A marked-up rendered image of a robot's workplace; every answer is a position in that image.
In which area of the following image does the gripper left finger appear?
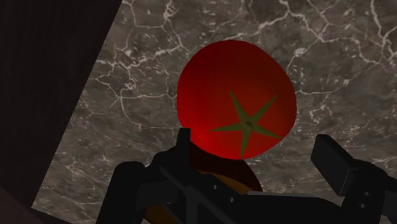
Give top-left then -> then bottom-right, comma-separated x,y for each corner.
95,127 -> 246,224

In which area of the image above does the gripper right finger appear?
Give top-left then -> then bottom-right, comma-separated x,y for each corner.
310,134 -> 397,224

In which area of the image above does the red tomato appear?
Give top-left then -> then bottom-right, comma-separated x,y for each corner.
176,39 -> 298,160

